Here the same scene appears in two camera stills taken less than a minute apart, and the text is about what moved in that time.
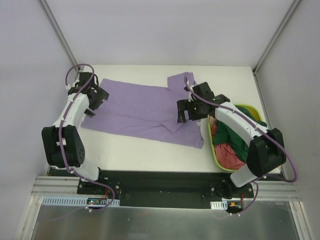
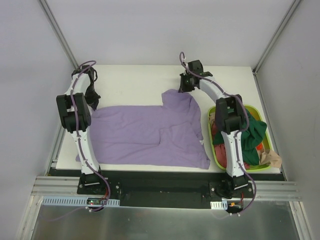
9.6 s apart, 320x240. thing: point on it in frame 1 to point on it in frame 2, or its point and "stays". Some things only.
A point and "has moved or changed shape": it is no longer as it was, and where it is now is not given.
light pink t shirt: (211, 120) stays
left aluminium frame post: (60, 35) stays
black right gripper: (183, 110) to (185, 84)
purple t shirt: (146, 113) has moved or changed shape
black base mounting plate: (165, 189) stays
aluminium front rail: (53, 185) stays
